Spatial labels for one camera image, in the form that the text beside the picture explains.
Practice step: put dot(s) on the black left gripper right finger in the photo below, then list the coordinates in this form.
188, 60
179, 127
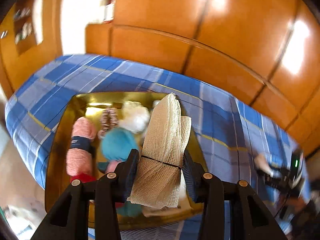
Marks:
249, 217

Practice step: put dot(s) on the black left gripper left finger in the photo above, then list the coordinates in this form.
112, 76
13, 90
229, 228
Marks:
68, 218

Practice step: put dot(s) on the red knit sock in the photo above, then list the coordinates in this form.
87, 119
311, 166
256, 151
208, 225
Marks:
83, 177

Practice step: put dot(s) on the pink towel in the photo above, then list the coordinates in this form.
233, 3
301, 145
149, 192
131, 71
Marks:
78, 157

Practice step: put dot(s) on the teal plush toy pink skirt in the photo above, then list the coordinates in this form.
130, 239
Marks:
116, 146

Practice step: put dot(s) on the brown striped scrunchie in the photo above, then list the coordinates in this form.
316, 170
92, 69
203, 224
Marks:
108, 121

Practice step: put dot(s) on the cream cloth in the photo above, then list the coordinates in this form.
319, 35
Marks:
158, 179

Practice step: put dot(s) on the white knit gloves pair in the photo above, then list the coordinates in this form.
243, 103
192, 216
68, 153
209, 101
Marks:
155, 103

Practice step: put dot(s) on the blue plaid bedsheet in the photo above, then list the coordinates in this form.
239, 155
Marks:
226, 134

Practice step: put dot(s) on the gold tray box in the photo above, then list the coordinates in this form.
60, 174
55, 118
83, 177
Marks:
93, 106

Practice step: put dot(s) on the wooden headboard cabinet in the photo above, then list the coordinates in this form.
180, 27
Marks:
264, 52

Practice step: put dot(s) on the white containers on cabinet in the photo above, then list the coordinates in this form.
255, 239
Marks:
108, 6

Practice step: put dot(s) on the wooden wall shelf niche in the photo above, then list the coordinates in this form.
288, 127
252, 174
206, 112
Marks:
27, 24

